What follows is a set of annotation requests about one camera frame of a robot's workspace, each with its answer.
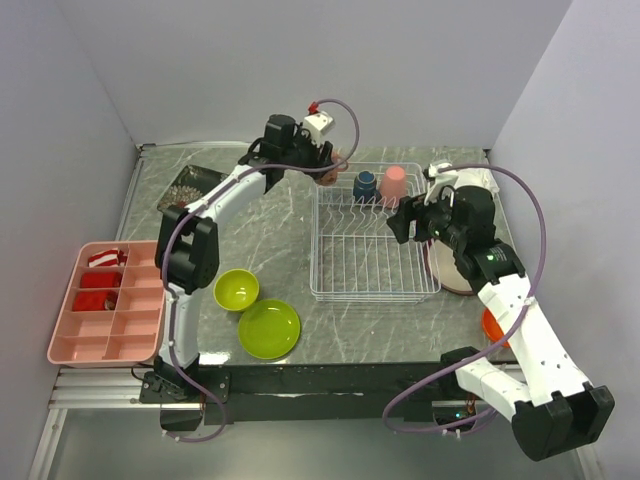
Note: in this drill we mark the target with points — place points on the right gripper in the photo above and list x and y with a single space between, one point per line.
409 207

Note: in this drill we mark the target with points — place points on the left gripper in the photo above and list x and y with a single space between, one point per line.
325 157

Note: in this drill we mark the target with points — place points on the pink plastic cup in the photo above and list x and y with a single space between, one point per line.
393 186

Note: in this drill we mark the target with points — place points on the pink ceramic mug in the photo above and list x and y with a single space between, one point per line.
330 177

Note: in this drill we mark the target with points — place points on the dark blue ceramic mug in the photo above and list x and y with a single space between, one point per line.
364 186

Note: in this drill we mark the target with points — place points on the orange bowl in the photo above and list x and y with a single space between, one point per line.
491 327

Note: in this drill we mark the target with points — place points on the green bowl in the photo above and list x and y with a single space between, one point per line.
236 290

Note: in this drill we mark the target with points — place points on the green plate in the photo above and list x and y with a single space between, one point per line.
269 329

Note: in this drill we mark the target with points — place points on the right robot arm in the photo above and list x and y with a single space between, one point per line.
526 376

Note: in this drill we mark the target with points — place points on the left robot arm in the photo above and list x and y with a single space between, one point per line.
188 253

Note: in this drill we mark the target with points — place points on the brown rimmed round plate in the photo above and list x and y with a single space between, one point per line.
447 273

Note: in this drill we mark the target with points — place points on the black floral square plate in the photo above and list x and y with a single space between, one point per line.
192 183

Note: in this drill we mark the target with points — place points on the black base bar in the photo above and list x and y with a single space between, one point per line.
282 392

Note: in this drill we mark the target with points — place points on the red white striped cloth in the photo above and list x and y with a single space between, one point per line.
108 258

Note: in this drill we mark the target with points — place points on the red cloth roll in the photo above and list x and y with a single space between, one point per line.
99 300
98 280

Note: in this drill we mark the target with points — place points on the pink compartment tray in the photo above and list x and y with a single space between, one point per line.
128 335

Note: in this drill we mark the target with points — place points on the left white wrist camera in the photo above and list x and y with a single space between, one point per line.
317 124

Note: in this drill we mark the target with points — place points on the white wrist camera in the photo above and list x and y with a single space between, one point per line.
438 175
317 124

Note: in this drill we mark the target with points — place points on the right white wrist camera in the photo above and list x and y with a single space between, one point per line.
438 175

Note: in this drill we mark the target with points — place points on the white wire dish rack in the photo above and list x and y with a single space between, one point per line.
355 256

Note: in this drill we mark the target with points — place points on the aluminium frame rail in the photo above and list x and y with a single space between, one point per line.
88 389

